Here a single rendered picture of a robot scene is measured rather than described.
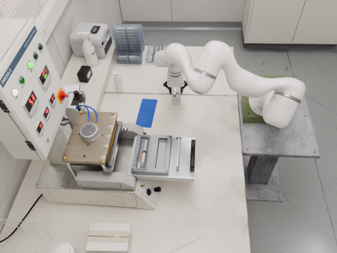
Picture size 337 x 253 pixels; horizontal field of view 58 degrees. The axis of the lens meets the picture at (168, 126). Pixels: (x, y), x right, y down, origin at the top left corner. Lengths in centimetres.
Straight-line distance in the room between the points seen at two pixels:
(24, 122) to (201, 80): 67
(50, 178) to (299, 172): 187
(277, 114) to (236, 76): 25
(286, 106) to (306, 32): 223
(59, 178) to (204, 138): 79
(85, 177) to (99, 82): 85
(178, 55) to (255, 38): 227
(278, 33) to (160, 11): 134
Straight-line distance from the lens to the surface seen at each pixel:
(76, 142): 134
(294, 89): 138
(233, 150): 169
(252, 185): 245
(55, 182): 149
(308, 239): 241
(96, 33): 217
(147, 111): 186
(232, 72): 127
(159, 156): 138
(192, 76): 124
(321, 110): 311
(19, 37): 114
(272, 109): 138
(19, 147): 126
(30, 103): 115
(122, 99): 196
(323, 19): 352
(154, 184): 153
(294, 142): 181
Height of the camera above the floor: 214
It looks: 52 degrees down
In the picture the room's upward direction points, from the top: 4 degrees counter-clockwise
